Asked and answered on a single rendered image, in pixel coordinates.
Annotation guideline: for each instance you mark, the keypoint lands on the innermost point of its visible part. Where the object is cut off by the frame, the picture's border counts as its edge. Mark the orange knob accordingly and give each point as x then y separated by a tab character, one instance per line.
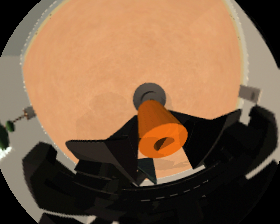
160	134

